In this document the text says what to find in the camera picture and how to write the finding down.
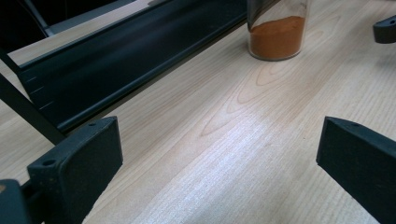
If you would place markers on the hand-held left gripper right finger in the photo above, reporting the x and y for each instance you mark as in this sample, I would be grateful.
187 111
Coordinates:
361 161

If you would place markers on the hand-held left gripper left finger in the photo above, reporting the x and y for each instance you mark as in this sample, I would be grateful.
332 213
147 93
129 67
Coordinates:
77 168

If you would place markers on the glass jar of orange powder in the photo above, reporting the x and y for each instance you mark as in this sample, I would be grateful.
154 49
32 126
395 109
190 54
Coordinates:
277 37

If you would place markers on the black metal shelf rack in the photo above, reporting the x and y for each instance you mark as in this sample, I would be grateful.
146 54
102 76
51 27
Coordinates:
124 62

